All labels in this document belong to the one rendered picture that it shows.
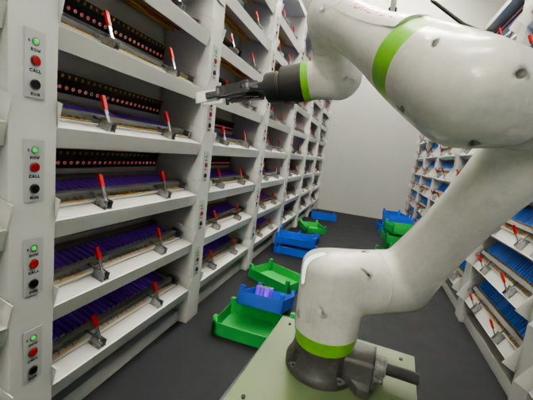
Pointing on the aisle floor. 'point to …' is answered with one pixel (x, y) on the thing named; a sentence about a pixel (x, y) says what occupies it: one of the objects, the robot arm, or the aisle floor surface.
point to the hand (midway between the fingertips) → (209, 98)
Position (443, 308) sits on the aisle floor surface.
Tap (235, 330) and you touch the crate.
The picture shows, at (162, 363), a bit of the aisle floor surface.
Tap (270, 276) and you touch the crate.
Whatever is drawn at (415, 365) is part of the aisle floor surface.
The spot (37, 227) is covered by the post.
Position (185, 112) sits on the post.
